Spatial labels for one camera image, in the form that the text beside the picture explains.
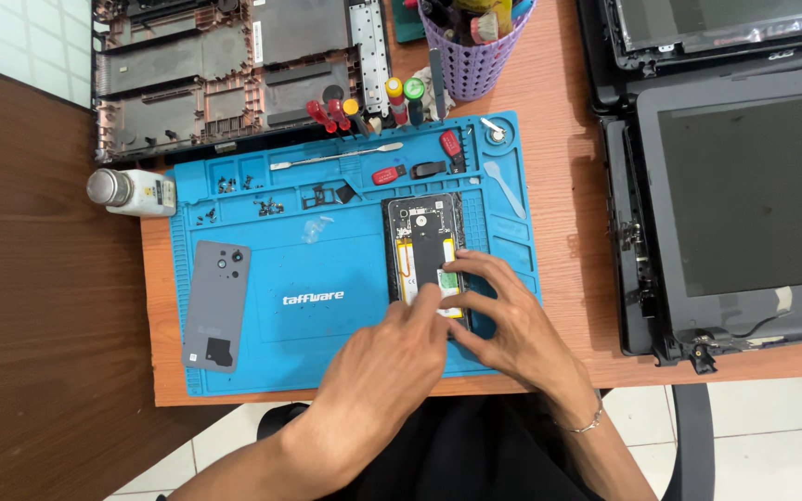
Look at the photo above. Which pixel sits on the person's left hand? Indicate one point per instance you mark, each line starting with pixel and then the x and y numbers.
pixel 373 376

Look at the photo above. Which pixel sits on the person's right hand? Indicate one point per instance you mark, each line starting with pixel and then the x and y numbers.
pixel 519 334

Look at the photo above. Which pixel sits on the black smartphone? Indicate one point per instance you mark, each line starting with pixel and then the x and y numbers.
pixel 423 229

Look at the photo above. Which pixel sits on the person's black clothing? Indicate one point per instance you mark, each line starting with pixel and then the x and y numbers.
pixel 457 452

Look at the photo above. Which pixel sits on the blue silicone repair mat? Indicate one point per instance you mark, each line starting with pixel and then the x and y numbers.
pixel 303 278

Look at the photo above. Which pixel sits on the translucent plastic pry tool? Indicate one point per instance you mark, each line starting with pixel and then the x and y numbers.
pixel 505 189

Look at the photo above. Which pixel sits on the clear plastic film piece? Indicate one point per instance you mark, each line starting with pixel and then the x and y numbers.
pixel 317 228

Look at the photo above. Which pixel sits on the grey phone back cover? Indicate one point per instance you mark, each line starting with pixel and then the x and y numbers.
pixel 216 306

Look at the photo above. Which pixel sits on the black sim tray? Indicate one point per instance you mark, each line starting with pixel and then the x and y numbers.
pixel 323 196

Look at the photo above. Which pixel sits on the black plastic clip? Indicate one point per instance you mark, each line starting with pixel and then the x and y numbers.
pixel 429 169

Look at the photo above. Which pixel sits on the black chair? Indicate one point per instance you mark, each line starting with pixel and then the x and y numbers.
pixel 690 438

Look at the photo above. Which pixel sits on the red and black opening tool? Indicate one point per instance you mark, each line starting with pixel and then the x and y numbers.
pixel 451 145

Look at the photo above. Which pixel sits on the red flash drive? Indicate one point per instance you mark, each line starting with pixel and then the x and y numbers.
pixel 388 175

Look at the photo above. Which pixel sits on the round metal suction piece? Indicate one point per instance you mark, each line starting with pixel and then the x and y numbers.
pixel 495 132

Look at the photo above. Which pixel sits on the metal spudger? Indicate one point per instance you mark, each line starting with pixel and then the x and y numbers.
pixel 335 156

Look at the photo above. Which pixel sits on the group of small black screws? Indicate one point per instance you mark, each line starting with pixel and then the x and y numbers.
pixel 234 185

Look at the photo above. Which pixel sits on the white crumpled cloth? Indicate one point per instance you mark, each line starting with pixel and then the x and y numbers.
pixel 448 104

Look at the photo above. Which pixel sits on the black screwdriver with green cap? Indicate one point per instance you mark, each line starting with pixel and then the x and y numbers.
pixel 415 101

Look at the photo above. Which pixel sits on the black laptop with open bezel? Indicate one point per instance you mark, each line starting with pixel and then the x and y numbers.
pixel 742 209

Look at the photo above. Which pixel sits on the black screwdriver with yellow cap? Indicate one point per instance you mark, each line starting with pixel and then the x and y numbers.
pixel 355 115

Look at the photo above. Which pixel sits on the red screwdriver with yellow cap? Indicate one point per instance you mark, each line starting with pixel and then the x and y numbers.
pixel 396 101

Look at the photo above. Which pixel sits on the grey flat tool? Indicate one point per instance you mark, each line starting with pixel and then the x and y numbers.
pixel 437 83

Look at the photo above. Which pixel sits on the purple basket with tools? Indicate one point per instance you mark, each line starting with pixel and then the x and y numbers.
pixel 476 59

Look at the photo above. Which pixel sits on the white bottle with metal cap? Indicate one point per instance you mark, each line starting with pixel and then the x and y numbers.
pixel 138 192

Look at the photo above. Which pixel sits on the teal case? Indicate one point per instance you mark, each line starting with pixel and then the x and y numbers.
pixel 408 21

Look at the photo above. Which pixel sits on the disassembled laptop bottom case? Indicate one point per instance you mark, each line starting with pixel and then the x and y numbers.
pixel 234 69

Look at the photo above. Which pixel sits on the black laptop display lid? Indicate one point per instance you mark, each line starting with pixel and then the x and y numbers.
pixel 707 35

